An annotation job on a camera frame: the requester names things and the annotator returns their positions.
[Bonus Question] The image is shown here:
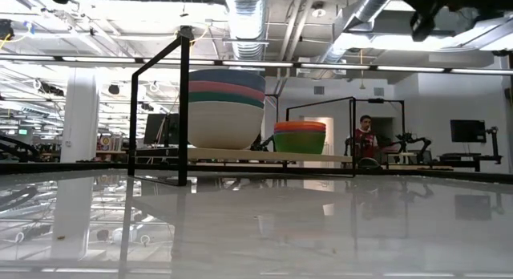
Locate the orange bowl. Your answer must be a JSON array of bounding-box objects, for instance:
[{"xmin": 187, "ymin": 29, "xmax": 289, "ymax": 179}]
[{"xmin": 273, "ymin": 120, "xmax": 327, "ymax": 133}]

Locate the person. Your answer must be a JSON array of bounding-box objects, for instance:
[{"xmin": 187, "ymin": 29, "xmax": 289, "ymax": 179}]
[{"xmin": 353, "ymin": 114, "xmax": 380, "ymax": 160}]

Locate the light wooden shelf board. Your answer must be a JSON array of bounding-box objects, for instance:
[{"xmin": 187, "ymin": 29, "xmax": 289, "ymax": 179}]
[{"xmin": 134, "ymin": 146, "xmax": 353, "ymax": 164}]

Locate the white bowl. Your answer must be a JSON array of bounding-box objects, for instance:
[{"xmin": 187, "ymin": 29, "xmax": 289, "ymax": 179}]
[{"xmin": 187, "ymin": 100, "xmax": 265, "ymax": 150}]

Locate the pink bowl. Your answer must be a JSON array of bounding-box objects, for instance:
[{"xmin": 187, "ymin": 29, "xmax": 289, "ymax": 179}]
[{"xmin": 188, "ymin": 80, "xmax": 266, "ymax": 103}]

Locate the black metal shelf frame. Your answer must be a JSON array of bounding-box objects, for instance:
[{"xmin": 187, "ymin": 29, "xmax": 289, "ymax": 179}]
[{"xmin": 127, "ymin": 25, "xmax": 358, "ymax": 188}]

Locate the green bowl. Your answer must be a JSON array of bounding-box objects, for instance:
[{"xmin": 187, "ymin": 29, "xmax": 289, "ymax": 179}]
[{"xmin": 273, "ymin": 131, "xmax": 327, "ymax": 155}]

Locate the black computer monitor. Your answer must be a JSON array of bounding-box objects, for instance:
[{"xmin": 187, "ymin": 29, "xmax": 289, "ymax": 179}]
[
  {"xmin": 449, "ymin": 119, "xmax": 487, "ymax": 144},
  {"xmin": 143, "ymin": 112, "xmax": 182, "ymax": 146}
]

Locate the black background metal frame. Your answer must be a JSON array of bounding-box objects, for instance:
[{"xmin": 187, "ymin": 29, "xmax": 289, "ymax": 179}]
[{"xmin": 355, "ymin": 97, "xmax": 406, "ymax": 170}]

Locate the long ceiling light strip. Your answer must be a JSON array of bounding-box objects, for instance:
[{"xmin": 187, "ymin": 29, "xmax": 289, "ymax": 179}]
[{"xmin": 0, "ymin": 53, "xmax": 513, "ymax": 76}]

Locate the white building column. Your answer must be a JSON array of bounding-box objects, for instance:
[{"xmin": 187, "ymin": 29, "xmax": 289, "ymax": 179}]
[{"xmin": 59, "ymin": 67, "xmax": 100, "ymax": 163}]

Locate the silver ribbed ventilation duct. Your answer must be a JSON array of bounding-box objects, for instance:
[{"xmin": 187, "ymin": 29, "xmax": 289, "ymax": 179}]
[
  {"xmin": 223, "ymin": 0, "xmax": 269, "ymax": 62},
  {"xmin": 318, "ymin": 0, "xmax": 396, "ymax": 64}
]

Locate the dark teal bowl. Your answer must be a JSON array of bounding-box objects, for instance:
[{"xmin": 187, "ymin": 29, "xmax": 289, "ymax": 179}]
[{"xmin": 188, "ymin": 91, "xmax": 265, "ymax": 110}]

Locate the slate blue bowl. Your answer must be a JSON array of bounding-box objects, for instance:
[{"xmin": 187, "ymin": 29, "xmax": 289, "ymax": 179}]
[{"xmin": 188, "ymin": 68, "xmax": 267, "ymax": 92}]

